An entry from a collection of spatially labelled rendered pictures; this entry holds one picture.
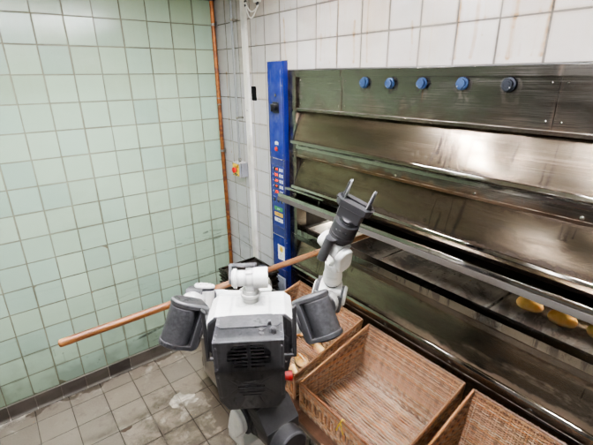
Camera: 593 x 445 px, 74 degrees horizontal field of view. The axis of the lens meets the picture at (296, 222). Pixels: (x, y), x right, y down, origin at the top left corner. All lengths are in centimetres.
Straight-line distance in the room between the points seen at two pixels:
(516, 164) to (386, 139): 57
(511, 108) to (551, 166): 23
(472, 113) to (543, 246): 52
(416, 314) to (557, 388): 60
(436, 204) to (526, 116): 47
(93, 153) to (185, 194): 68
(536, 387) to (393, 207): 88
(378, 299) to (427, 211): 58
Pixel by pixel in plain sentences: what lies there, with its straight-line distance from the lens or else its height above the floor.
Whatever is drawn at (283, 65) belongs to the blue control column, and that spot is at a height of 212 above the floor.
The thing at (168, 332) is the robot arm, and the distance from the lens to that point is 131.
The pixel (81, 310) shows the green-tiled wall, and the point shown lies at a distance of 310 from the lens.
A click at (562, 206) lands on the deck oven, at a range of 152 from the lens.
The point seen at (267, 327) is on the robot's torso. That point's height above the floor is 140.
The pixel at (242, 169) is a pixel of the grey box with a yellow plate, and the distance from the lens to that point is 279.
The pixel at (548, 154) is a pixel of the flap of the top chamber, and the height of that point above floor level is 183.
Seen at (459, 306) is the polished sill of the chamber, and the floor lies 117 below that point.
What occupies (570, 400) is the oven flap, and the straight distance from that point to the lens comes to 178.
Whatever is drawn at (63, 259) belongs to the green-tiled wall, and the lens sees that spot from 293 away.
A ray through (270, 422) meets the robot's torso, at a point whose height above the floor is 105.
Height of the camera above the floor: 208
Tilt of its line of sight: 20 degrees down
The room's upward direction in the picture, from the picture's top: 1 degrees counter-clockwise
